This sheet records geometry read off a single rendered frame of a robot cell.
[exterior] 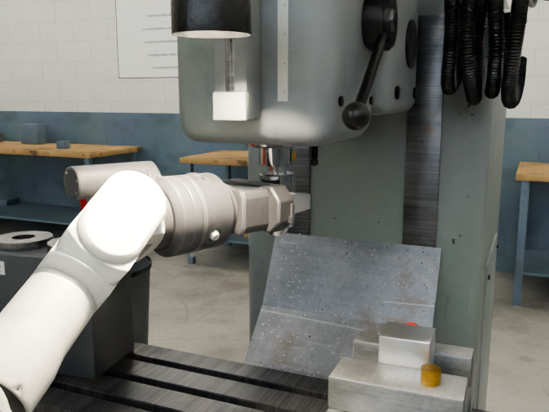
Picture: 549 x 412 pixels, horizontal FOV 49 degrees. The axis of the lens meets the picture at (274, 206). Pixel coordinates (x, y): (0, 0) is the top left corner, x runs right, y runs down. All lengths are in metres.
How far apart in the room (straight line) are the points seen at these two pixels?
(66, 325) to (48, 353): 0.03
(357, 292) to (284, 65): 0.56
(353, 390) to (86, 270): 0.33
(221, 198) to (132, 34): 5.48
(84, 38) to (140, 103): 0.91
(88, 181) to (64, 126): 6.03
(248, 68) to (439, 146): 0.52
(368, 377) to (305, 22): 0.40
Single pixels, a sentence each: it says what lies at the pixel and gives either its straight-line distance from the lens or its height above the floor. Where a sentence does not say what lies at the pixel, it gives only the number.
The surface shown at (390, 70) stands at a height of 1.40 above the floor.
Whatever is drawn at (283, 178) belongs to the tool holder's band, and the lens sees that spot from 0.75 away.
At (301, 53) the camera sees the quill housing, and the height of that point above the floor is 1.41.
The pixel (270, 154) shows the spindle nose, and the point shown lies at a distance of 0.74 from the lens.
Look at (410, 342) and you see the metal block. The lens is 0.74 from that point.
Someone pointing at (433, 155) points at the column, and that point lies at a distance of 1.08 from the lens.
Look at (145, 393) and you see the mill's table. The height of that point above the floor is 0.94.
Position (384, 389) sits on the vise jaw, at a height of 1.05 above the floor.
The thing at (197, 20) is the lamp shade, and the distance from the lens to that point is 0.53.
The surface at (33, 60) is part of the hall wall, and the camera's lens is 6.92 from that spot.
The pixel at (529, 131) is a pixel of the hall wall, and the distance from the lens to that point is 4.90.
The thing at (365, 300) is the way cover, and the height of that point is 1.00.
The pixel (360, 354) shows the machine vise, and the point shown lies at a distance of 0.82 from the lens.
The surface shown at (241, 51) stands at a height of 1.41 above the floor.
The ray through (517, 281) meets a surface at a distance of 4.27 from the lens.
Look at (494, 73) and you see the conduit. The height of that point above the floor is 1.40.
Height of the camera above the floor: 1.37
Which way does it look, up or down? 10 degrees down
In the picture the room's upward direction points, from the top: straight up
